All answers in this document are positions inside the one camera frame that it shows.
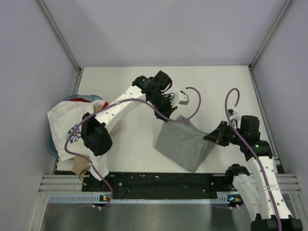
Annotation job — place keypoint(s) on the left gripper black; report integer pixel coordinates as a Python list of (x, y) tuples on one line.
[(168, 108)]

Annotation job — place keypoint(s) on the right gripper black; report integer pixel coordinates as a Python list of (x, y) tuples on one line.
[(217, 135)]

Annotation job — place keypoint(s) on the grey t-shirt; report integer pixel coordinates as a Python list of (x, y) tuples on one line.
[(184, 144)]

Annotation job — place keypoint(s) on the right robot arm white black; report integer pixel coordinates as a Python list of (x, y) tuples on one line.
[(256, 183)]

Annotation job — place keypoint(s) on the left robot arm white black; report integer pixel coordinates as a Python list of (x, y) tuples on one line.
[(96, 127)]

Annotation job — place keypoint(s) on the red t-shirt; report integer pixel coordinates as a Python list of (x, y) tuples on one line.
[(99, 105)]

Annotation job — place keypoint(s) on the white t-shirt with flower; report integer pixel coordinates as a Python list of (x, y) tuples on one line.
[(63, 121)]

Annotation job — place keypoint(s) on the teal plastic basket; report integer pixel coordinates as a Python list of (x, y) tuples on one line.
[(50, 145)]

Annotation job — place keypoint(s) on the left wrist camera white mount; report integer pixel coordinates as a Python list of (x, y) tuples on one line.
[(181, 97)]

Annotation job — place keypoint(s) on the grey slotted cable duct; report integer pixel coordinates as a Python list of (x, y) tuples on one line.
[(231, 200)]

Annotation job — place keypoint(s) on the aluminium frame front rail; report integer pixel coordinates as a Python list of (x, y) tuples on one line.
[(67, 184)]

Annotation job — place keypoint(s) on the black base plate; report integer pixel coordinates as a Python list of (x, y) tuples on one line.
[(143, 185)]

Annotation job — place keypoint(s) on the left aluminium frame post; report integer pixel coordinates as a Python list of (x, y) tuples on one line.
[(58, 34)]

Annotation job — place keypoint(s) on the aluminium frame post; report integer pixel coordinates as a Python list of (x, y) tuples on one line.
[(272, 31), (58, 34)]

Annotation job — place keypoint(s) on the right aluminium frame post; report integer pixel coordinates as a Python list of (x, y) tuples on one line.
[(272, 31)]

